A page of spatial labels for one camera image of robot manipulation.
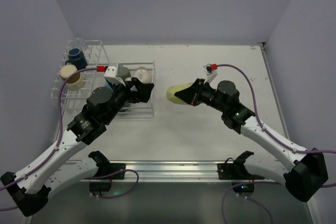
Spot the speckled beige small cup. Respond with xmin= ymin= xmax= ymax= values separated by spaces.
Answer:
xmin=133 ymin=67 xmax=152 ymax=83

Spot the aluminium mounting rail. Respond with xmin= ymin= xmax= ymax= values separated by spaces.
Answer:
xmin=65 ymin=159 xmax=287 ymax=183

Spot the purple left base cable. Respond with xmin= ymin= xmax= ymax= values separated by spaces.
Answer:
xmin=90 ymin=168 xmax=139 ymax=199

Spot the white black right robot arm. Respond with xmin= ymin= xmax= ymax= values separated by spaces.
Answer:
xmin=166 ymin=79 xmax=328 ymax=202

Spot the light blue mug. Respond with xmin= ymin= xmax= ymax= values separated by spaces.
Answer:
xmin=104 ymin=81 xmax=116 ymax=92

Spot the white wire dish rack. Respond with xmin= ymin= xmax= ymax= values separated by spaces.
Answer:
xmin=93 ymin=61 xmax=155 ymax=120

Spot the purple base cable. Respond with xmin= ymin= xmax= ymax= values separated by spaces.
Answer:
xmin=90 ymin=168 xmax=139 ymax=199
xmin=220 ymin=180 xmax=274 ymax=224

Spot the pale yellow mug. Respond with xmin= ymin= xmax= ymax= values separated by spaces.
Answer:
xmin=166 ymin=82 xmax=194 ymax=105

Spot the clear glass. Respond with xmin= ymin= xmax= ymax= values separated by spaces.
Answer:
xmin=74 ymin=37 xmax=86 ymax=50

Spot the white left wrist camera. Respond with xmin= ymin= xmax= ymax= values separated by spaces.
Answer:
xmin=103 ymin=63 xmax=125 ymax=86

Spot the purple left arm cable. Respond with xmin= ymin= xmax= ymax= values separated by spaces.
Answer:
xmin=0 ymin=65 xmax=106 ymax=210

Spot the grey small cup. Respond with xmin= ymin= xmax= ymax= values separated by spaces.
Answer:
xmin=121 ymin=66 xmax=131 ymax=81

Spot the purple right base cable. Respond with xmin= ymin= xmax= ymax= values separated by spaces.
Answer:
xmin=220 ymin=180 xmax=274 ymax=224

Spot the cream brown mug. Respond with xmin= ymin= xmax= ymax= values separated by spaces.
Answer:
xmin=59 ymin=65 xmax=85 ymax=91

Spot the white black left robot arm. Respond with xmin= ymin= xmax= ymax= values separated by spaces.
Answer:
xmin=1 ymin=78 xmax=154 ymax=217

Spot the white wire plate rack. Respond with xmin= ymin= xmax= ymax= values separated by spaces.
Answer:
xmin=51 ymin=38 xmax=110 ymax=115

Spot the dark blue mug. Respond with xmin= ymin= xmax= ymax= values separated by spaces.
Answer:
xmin=65 ymin=48 xmax=88 ymax=70

